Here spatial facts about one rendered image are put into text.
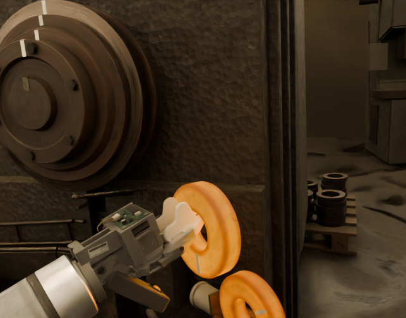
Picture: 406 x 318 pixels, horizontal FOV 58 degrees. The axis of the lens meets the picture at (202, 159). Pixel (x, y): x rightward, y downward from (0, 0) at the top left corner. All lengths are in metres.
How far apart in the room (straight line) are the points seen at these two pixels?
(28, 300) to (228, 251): 0.27
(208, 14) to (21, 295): 0.72
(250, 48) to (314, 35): 5.97
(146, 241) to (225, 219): 0.12
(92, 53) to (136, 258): 0.51
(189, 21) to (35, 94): 0.40
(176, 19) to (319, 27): 5.98
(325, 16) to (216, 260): 6.47
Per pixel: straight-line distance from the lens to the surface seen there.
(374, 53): 4.79
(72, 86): 0.84
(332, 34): 6.87
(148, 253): 0.55
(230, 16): 0.94
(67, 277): 0.50
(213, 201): 0.55
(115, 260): 0.54
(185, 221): 0.57
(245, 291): 0.72
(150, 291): 0.58
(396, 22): 4.83
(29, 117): 0.92
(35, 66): 0.92
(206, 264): 0.61
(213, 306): 0.80
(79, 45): 0.89
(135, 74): 0.86
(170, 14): 0.99
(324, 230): 2.54
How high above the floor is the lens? 1.14
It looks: 12 degrees down
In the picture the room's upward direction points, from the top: 4 degrees counter-clockwise
